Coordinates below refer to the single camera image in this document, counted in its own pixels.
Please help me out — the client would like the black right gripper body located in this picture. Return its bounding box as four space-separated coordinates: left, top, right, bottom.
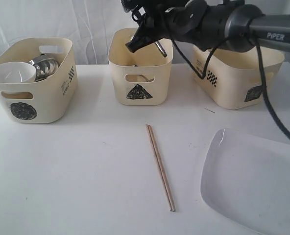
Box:
135 0 182 40

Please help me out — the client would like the steel bowl with handle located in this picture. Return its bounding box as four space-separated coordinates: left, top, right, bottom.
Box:
28 54 60 82

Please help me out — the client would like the white round bowl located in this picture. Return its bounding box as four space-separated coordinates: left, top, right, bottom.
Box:
0 62 36 84

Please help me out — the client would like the grey metal fork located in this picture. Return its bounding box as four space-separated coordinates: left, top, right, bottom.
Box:
155 41 168 58

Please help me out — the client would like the grey metal spoon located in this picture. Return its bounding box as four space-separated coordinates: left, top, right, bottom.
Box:
138 74 155 82

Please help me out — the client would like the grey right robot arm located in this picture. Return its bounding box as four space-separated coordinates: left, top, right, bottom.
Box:
121 0 290 53

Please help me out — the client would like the cream bin triangle mark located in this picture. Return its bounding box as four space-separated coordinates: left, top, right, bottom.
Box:
108 28 173 105

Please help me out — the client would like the white curtain backdrop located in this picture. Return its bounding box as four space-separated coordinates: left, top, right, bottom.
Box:
0 0 290 67

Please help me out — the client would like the cream bin square mark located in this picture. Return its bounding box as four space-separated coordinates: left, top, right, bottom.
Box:
192 46 285 110

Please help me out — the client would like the cream bin circle mark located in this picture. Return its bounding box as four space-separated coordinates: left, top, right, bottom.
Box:
0 38 78 123

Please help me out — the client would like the white rectangular plate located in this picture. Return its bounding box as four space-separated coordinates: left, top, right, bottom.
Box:
200 128 290 235

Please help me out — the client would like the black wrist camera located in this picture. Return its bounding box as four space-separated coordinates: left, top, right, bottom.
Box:
121 0 145 13

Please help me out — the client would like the black cable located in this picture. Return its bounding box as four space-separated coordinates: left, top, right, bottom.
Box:
130 7 290 150

